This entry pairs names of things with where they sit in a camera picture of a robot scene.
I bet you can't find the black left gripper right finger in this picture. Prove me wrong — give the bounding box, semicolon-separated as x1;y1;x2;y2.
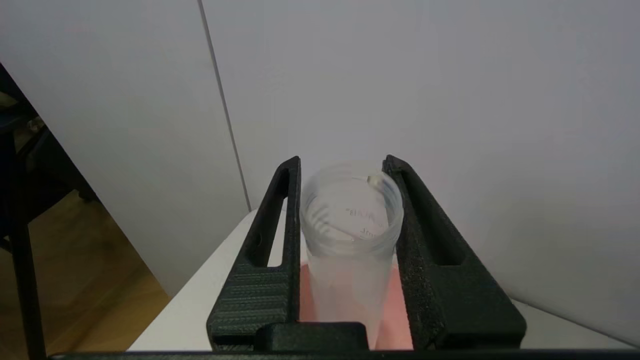
382;155;527;351

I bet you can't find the yellow pigment test tube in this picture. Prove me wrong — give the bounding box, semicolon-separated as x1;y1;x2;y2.
299;161;405;351

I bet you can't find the dark furniture frame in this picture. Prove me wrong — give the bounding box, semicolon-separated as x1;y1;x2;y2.
0;62;98;360

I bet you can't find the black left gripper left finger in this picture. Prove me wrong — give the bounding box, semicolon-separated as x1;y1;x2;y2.
206;156;302;352

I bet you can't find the pink bowl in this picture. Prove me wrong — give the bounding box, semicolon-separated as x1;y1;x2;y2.
299;260;416;351

